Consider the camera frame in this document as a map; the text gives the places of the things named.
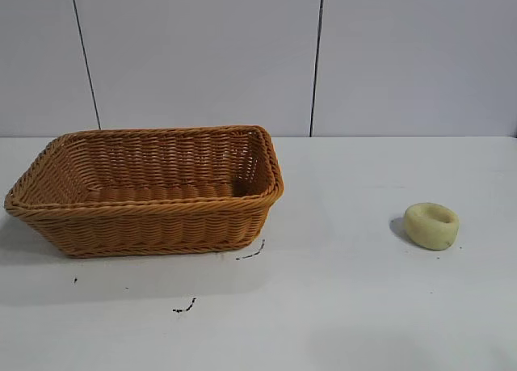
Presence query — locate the woven wicker basket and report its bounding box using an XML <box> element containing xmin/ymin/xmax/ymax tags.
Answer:
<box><xmin>4</xmin><ymin>124</ymin><xmax>286</xmax><ymax>259</ymax></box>

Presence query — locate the pale yellow egg yolk pastry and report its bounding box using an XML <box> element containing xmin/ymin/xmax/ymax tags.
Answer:
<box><xmin>403</xmin><ymin>202</ymin><xmax>460</xmax><ymax>251</ymax></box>

